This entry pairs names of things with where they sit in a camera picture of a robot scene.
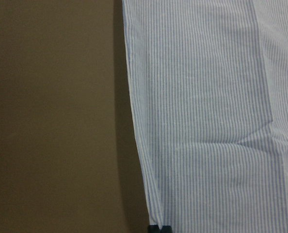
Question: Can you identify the light blue striped shirt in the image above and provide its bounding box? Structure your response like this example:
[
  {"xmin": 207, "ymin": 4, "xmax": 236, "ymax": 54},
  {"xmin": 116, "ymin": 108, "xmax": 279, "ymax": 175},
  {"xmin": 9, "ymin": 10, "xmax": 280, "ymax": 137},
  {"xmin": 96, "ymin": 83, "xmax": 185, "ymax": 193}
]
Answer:
[{"xmin": 122, "ymin": 0, "xmax": 288, "ymax": 233}]

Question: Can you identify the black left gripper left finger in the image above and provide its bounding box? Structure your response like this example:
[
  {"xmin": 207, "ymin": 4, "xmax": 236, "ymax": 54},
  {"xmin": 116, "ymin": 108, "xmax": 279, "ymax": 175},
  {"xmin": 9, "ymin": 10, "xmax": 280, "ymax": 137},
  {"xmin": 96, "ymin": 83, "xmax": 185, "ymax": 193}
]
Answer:
[{"xmin": 147, "ymin": 225, "xmax": 160, "ymax": 233}]

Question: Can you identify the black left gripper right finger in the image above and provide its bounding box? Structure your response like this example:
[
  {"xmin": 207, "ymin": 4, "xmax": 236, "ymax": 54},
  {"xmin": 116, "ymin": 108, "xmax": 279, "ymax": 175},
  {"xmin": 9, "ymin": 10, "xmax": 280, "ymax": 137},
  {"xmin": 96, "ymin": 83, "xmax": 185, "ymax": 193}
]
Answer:
[{"xmin": 160, "ymin": 225, "xmax": 172, "ymax": 233}]

